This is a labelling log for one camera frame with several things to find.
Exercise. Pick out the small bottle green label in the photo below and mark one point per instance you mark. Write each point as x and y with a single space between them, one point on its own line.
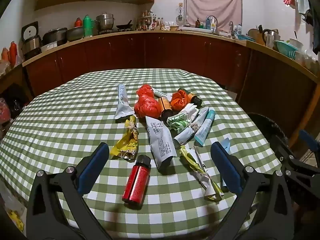
191 96

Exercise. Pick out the green thermos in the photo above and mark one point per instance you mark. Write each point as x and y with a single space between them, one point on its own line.
88 26

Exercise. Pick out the small steel tap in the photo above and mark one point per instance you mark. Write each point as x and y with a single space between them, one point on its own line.
231 28

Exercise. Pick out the red-brown base cabinets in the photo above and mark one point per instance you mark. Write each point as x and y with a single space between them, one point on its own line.
150 52

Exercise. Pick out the small white bottle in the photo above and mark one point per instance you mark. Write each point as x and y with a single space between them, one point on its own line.
239 29

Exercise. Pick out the white dishes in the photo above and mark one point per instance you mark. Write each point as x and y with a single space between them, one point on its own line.
296 43

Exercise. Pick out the steel steamer pot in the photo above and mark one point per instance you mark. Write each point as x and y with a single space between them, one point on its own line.
105 22

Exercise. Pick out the rice cooker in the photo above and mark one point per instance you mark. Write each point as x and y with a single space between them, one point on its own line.
31 40

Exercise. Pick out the thin grey stick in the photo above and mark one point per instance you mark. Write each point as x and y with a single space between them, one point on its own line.
200 158

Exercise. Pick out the metal bowl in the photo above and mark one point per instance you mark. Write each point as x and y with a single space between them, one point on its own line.
75 33

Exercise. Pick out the white tube teal cap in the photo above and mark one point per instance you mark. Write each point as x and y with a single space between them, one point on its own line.
206 127

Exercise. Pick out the curved sink faucet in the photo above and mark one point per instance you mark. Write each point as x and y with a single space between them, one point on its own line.
213 20

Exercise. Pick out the yellow snack wrapper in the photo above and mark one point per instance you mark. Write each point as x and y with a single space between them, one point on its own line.
126 143

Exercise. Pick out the light blue packet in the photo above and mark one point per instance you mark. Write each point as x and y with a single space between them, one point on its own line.
226 143

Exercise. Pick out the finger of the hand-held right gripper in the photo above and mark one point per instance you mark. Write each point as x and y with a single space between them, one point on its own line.
310 140
285 151

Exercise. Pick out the green white wrapper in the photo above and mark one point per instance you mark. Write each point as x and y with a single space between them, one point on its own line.
178 123

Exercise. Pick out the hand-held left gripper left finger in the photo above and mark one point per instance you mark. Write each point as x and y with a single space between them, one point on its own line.
93 166

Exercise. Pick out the hanging dark cloth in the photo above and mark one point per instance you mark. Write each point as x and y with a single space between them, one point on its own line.
314 25

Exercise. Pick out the red bottle black cap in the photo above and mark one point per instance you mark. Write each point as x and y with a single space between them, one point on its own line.
137 180

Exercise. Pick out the twisted yellow wrapper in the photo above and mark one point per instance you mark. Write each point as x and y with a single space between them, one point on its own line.
200 171

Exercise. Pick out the narrow silver foil sachet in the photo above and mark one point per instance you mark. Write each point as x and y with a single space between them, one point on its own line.
123 102

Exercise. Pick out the large red plastic bag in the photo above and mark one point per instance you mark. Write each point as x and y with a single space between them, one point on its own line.
146 105

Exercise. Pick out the black wok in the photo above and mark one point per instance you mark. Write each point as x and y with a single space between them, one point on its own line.
124 26

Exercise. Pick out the orange plastic bottle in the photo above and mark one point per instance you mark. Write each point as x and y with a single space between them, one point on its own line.
5 53
13 52

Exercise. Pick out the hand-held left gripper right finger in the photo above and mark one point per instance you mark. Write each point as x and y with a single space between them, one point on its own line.
226 167

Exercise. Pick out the hanging strainer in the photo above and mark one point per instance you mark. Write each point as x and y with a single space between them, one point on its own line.
179 17

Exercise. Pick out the red thermos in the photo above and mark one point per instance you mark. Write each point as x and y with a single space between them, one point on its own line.
78 22

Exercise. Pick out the rack of seasoning bottles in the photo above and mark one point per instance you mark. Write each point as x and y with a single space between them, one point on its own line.
150 21

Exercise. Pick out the brown glass bottle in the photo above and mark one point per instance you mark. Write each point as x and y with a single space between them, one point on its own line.
197 23

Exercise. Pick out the large grey pouch black cap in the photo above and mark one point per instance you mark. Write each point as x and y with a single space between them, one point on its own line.
161 142

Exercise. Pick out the clear plastic containers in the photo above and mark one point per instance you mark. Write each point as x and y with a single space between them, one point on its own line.
308 61

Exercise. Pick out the pink curtain cloth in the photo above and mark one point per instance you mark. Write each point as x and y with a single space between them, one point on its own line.
213 7

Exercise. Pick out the yellow white bottle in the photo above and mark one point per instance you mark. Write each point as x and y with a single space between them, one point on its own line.
213 25

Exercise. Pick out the steel kettle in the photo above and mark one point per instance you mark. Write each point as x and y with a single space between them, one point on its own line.
271 38

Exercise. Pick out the small orange plastic bag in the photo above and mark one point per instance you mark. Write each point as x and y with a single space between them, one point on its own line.
179 101

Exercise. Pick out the small white tube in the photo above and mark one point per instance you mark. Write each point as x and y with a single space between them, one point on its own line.
160 93

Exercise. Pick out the teal plastic basket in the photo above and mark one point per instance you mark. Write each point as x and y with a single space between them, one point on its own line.
286 48

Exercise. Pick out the wooden counter cabinet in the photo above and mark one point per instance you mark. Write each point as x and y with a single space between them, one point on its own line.
275 85

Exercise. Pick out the brown bottle orange label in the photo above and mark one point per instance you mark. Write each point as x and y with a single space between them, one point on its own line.
165 106

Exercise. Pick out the green checked tablecloth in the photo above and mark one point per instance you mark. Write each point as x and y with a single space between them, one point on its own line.
62 110

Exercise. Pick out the blue dish soap bottle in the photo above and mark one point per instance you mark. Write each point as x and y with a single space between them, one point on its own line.
208 23

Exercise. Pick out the dark lidded pot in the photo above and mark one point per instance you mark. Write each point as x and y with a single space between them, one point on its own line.
55 36

